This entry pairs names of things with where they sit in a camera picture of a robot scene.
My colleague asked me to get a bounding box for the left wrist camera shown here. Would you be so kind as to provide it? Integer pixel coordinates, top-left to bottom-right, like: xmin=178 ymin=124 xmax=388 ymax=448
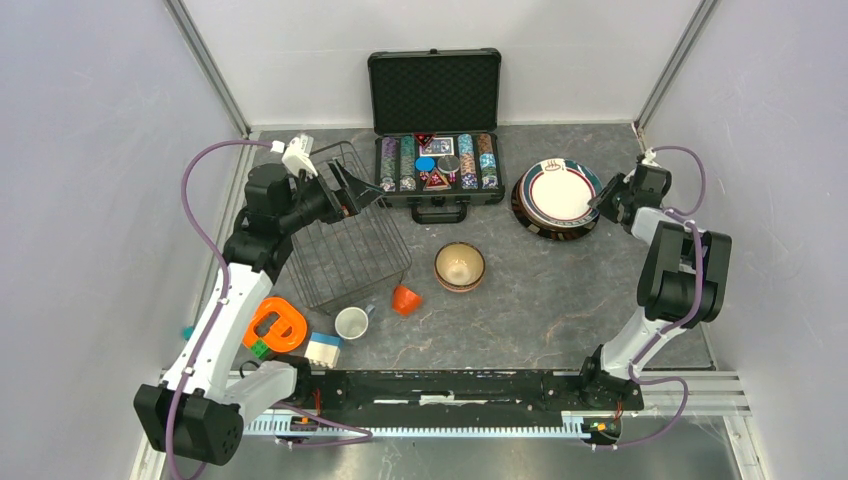
xmin=270 ymin=133 xmax=319 ymax=179

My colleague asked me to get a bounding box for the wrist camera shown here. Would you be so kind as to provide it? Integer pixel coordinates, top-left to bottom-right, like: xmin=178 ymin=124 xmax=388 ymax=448
xmin=636 ymin=148 xmax=659 ymax=167
xmin=270 ymin=133 xmax=319 ymax=179

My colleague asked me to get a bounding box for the black wire dish rack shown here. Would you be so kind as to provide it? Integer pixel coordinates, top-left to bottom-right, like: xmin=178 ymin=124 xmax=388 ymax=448
xmin=256 ymin=140 xmax=412 ymax=315

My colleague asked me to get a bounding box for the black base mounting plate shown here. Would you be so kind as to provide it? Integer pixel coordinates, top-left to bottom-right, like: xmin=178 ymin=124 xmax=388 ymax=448
xmin=286 ymin=369 xmax=644 ymax=427

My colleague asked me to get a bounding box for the white plate teal rim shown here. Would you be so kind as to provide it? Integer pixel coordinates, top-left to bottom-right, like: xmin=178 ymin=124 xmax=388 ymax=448
xmin=517 ymin=158 xmax=603 ymax=228

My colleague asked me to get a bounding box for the blue white toy block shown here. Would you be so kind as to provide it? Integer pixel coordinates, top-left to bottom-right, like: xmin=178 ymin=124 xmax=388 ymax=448
xmin=304 ymin=332 xmax=343 ymax=369

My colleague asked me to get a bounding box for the orange small cup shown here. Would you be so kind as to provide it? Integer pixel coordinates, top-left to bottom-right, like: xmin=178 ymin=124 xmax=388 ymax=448
xmin=391 ymin=285 xmax=423 ymax=316

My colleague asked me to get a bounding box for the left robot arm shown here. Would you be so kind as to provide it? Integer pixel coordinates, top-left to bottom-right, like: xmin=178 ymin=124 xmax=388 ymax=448
xmin=133 ymin=161 xmax=383 ymax=466

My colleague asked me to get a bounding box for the blue round chip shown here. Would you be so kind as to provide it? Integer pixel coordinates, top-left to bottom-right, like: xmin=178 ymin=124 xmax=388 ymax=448
xmin=414 ymin=156 xmax=436 ymax=173

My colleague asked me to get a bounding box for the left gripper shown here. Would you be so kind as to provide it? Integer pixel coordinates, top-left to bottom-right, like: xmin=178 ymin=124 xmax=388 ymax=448
xmin=278 ymin=157 xmax=384 ymax=234

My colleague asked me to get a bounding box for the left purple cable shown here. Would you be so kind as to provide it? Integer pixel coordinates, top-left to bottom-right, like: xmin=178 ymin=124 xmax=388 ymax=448
xmin=164 ymin=139 xmax=376 ymax=480

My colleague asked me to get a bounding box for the green dice block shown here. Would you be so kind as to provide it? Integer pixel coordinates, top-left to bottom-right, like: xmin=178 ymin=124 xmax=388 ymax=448
xmin=250 ymin=339 xmax=273 ymax=360

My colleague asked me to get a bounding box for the white mug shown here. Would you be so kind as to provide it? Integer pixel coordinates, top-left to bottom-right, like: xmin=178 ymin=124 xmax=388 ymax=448
xmin=334 ymin=304 xmax=375 ymax=340

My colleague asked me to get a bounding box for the tan ceramic bowl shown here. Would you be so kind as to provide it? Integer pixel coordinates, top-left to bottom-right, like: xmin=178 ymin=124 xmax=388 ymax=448
xmin=434 ymin=242 xmax=486 ymax=293

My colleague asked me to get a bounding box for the white cable duct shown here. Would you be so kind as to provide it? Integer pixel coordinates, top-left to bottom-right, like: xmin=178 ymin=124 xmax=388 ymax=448
xmin=243 ymin=410 xmax=591 ymax=440

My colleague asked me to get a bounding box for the dark brown bottom plate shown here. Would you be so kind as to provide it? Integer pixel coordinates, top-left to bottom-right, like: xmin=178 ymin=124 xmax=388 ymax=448
xmin=511 ymin=184 xmax=599 ymax=241

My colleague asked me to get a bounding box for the black poker chip case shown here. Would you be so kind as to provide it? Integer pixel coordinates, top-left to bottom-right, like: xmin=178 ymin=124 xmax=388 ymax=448
xmin=367 ymin=48 xmax=506 ymax=224

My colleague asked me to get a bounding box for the orange tape dispenser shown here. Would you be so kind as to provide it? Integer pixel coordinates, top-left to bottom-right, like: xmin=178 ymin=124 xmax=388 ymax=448
xmin=242 ymin=297 xmax=309 ymax=353

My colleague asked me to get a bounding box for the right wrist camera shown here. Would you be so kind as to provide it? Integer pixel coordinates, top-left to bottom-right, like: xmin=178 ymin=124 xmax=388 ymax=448
xmin=636 ymin=148 xmax=659 ymax=167

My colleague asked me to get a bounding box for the silver round dealer button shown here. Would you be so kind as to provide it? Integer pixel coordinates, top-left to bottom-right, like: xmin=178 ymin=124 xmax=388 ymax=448
xmin=436 ymin=155 xmax=461 ymax=174

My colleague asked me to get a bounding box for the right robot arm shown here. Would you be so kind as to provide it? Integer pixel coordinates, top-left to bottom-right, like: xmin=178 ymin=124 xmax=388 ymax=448
xmin=577 ymin=163 xmax=733 ymax=408

